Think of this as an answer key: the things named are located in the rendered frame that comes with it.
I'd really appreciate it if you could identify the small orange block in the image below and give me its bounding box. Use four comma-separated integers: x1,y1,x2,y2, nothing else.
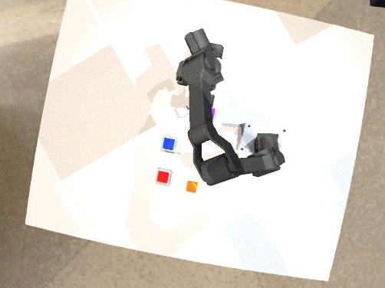
186,181,198,192

